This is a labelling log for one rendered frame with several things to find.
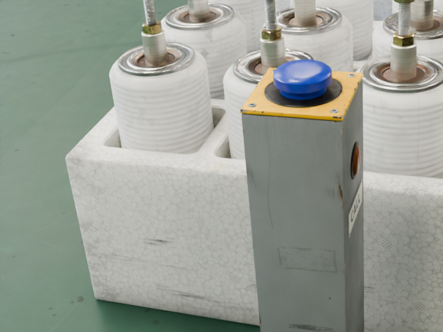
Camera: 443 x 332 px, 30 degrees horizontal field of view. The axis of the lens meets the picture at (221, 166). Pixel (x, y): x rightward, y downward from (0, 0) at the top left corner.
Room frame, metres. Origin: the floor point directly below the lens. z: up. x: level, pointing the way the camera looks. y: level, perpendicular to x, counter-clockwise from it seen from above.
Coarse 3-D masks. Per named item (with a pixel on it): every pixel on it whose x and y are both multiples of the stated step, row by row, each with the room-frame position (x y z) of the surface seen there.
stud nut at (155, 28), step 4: (156, 20) 0.75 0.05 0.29; (144, 24) 0.75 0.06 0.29; (152, 24) 0.75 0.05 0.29; (156, 24) 0.74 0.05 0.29; (160, 24) 0.75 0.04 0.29; (144, 28) 0.74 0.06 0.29; (148, 28) 0.74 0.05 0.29; (152, 28) 0.74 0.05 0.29; (156, 28) 0.74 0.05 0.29; (160, 28) 0.74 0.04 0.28; (144, 32) 0.75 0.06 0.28; (148, 32) 0.74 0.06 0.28; (152, 32) 0.74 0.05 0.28; (156, 32) 0.74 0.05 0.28
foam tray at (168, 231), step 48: (96, 144) 0.72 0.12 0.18; (96, 192) 0.70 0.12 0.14; (144, 192) 0.67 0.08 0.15; (192, 192) 0.66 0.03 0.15; (240, 192) 0.64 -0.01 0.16; (384, 192) 0.59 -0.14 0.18; (432, 192) 0.58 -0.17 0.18; (96, 240) 0.70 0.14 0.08; (144, 240) 0.68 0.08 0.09; (192, 240) 0.66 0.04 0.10; (240, 240) 0.64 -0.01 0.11; (384, 240) 0.59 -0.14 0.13; (432, 240) 0.57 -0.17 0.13; (96, 288) 0.70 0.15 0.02; (144, 288) 0.68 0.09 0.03; (192, 288) 0.66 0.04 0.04; (240, 288) 0.64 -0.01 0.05; (384, 288) 0.59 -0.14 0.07; (432, 288) 0.57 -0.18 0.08
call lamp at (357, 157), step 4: (356, 148) 0.50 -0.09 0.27; (356, 152) 0.50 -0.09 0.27; (360, 152) 0.50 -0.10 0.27; (356, 156) 0.50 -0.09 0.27; (360, 156) 0.50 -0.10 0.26; (356, 160) 0.49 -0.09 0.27; (360, 160) 0.50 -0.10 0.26; (356, 164) 0.49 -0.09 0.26; (360, 164) 0.50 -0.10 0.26; (356, 168) 0.49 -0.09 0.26; (356, 172) 0.49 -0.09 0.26
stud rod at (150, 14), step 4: (144, 0) 0.75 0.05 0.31; (148, 0) 0.75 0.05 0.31; (152, 0) 0.75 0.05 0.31; (144, 4) 0.75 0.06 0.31; (148, 4) 0.75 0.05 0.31; (152, 4) 0.75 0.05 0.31; (144, 8) 0.75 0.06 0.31; (148, 8) 0.75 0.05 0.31; (152, 8) 0.75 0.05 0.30; (144, 12) 0.75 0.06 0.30; (148, 12) 0.75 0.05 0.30; (152, 12) 0.75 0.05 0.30; (148, 16) 0.75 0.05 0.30; (152, 16) 0.75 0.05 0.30; (148, 20) 0.75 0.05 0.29; (152, 20) 0.75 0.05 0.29; (148, 24) 0.75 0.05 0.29
